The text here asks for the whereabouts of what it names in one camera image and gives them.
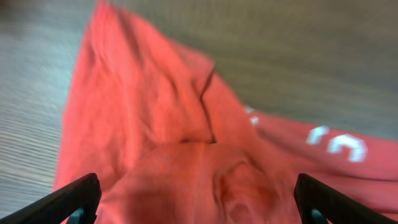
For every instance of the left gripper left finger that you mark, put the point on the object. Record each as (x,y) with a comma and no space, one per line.
(75,203)

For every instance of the red soccer t-shirt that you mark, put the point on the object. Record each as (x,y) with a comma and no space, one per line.
(171,143)

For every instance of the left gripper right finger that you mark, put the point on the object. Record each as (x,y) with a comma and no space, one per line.
(318,203)

